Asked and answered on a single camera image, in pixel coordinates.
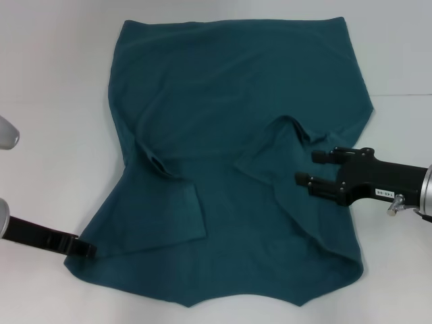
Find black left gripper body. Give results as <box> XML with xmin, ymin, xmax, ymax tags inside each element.
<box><xmin>2</xmin><ymin>215</ymin><xmax>79</xmax><ymax>256</ymax></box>

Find teal blue shirt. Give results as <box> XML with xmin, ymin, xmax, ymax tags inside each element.
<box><xmin>63</xmin><ymin>16</ymin><xmax>375</xmax><ymax>298</ymax></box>

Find thin dark right arm cable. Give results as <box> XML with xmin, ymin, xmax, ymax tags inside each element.
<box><xmin>412</xmin><ymin>208</ymin><xmax>432</xmax><ymax>224</ymax></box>

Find silver stud on right gripper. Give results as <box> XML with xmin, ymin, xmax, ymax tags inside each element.
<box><xmin>386</xmin><ymin>193</ymin><xmax>406</xmax><ymax>217</ymax></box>

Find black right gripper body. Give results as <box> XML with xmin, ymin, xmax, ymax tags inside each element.
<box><xmin>334</xmin><ymin>146</ymin><xmax>429</xmax><ymax>208</ymax></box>

